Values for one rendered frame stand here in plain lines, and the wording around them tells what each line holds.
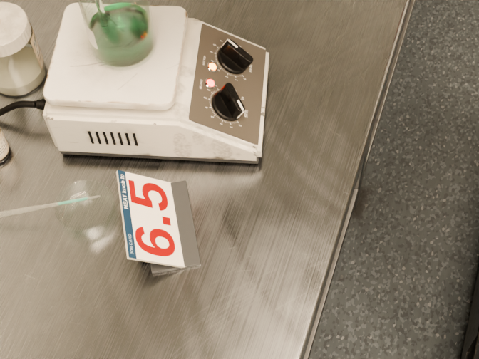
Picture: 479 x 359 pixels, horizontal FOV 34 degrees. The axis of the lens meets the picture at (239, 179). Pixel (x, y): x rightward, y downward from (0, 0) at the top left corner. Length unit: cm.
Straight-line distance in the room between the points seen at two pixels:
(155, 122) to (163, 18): 11
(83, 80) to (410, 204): 101
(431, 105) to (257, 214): 108
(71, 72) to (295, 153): 23
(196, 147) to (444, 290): 90
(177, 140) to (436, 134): 106
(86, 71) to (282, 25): 24
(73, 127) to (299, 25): 28
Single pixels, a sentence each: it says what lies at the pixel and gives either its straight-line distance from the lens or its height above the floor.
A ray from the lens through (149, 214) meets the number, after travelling 72.
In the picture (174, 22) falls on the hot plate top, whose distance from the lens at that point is 77.
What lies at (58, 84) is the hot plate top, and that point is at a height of 84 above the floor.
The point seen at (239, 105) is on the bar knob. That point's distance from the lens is 73.
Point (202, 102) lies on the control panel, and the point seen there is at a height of 81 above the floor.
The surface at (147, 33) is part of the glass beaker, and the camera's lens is 72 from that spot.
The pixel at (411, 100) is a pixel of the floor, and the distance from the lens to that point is 178.
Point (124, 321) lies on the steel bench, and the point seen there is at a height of 75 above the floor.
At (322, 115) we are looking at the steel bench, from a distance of 80.
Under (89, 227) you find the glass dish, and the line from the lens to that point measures 75.
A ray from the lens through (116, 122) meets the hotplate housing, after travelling 73.
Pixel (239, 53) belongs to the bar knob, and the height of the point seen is 81.
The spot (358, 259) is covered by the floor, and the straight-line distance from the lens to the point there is 156.
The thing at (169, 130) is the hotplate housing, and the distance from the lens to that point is 73.
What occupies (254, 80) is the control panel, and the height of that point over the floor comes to 79.
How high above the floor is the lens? 140
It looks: 58 degrees down
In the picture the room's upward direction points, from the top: 4 degrees counter-clockwise
